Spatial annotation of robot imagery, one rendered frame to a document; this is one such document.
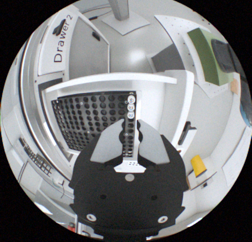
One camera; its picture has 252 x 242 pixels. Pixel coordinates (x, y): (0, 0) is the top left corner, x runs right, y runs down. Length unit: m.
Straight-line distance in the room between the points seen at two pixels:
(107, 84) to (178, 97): 0.17
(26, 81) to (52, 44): 0.12
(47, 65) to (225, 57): 0.53
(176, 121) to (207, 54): 0.31
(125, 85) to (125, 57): 0.87
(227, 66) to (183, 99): 0.30
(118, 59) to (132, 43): 0.28
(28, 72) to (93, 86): 0.21
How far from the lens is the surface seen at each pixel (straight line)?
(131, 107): 0.15
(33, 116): 0.25
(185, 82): 0.16
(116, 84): 0.22
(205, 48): 0.39
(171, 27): 0.41
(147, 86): 0.22
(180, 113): 0.17
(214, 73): 0.39
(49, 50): 0.29
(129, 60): 1.07
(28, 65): 0.26
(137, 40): 1.16
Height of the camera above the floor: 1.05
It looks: 62 degrees down
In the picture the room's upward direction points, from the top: 174 degrees counter-clockwise
